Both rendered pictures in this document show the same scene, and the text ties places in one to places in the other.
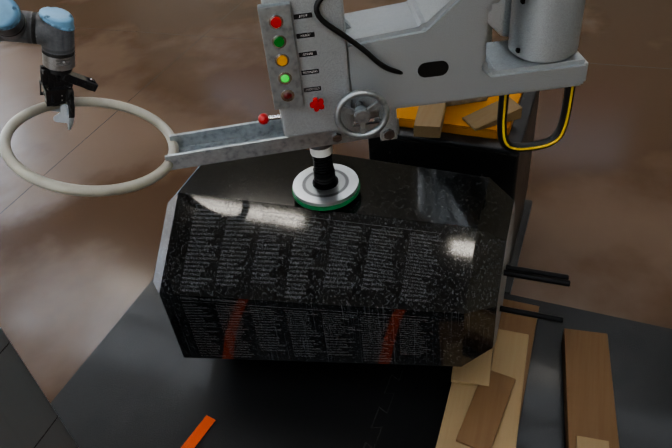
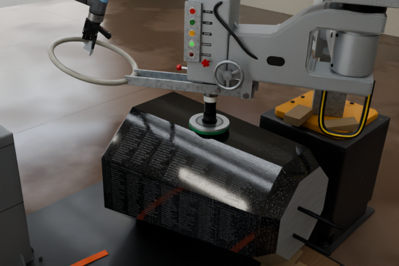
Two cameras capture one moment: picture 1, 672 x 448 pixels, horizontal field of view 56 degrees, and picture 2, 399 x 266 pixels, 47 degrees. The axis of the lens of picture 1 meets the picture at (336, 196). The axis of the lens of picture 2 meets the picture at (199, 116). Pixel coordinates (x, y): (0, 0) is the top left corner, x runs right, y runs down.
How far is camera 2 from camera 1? 0.78 m
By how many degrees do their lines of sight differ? 19
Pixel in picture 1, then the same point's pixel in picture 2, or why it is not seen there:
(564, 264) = (377, 252)
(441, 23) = (283, 34)
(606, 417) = not seen: outside the picture
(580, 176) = not seen: outside the picture
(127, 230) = not seen: hidden behind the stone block
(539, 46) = (342, 64)
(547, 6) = (348, 40)
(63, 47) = (98, 9)
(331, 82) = (217, 53)
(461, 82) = (291, 73)
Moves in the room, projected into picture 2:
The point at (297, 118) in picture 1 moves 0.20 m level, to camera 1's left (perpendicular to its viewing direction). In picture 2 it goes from (195, 70) to (157, 65)
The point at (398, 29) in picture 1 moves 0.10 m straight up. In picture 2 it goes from (259, 32) to (262, 10)
